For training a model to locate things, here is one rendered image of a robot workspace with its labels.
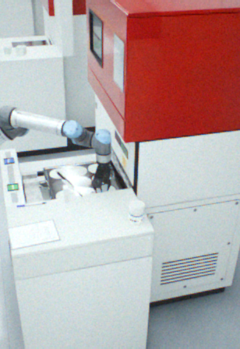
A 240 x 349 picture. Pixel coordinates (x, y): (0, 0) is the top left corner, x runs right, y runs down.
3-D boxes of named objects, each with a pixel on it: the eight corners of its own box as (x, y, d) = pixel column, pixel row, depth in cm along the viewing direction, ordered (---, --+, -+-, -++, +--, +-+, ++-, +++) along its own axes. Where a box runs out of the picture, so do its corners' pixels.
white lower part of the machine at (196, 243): (182, 218, 364) (193, 126, 320) (230, 294, 298) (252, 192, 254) (96, 233, 348) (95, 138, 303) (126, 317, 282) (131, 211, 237)
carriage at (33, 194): (37, 178, 256) (36, 174, 254) (46, 217, 226) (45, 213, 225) (22, 180, 254) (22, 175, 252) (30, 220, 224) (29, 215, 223)
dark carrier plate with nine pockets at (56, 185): (105, 162, 263) (105, 160, 263) (121, 195, 236) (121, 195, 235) (45, 170, 255) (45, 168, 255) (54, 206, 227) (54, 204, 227)
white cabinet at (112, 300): (103, 250, 332) (103, 153, 287) (145, 364, 254) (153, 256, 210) (13, 266, 317) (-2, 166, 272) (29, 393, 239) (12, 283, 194)
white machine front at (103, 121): (99, 137, 303) (98, 80, 282) (135, 209, 238) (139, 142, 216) (94, 138, 303) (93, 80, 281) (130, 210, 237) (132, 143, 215)
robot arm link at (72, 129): (-10, 97, 219) (81, 117, 203) (2, 105, 229) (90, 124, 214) (-17, 120, 217) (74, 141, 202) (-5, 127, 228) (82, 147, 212)
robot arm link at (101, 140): (97, 126, 219) (114, 129, 217) (98, 146, 225) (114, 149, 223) (90, 133, 213) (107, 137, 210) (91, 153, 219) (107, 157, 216)
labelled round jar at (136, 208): (141, 215, 211) (142, 198, 206) (146, 224, 205) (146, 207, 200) (126, 217, 209) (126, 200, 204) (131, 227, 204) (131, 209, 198)
